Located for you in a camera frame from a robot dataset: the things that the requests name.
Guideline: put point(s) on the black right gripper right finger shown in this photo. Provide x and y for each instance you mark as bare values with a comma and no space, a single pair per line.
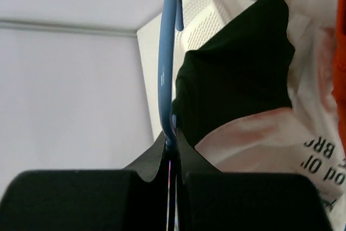
209,199

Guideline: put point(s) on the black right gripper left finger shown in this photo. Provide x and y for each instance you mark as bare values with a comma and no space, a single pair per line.
133,198

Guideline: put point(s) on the green white t shirt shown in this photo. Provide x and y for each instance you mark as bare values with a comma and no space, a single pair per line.
258,95

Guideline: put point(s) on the orange t shirt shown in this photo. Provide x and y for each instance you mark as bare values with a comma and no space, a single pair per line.
338,70

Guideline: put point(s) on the blue wire hanger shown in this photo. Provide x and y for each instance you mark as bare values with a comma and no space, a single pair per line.
171,21

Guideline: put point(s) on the white plastic laundry basket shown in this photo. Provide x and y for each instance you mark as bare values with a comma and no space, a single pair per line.
202,20

